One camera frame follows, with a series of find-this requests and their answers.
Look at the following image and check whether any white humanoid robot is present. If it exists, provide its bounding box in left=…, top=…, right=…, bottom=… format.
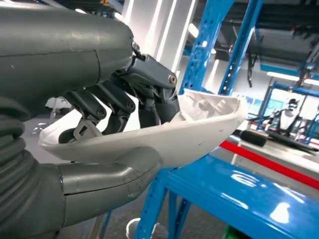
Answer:
left=268, top=98, right=310, bottom=137

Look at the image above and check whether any green plastic crate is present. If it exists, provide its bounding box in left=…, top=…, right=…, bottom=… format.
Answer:
left=221, top=225, right=252, bottom=239

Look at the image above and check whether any blue metal shelf rack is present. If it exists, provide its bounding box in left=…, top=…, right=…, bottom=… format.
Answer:
left=99, top=0, right=319, bottom=239

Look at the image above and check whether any black cylinder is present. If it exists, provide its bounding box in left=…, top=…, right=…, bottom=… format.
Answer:
left=239, top=129, right=267, bottom=148

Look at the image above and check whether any red floor tape line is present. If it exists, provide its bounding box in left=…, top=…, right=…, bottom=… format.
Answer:
left=219, top=140, right=319, bottom=191

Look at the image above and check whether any grey round stand base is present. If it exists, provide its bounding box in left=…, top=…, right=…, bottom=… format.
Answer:
left=125, top=218, right=168, bottom=239

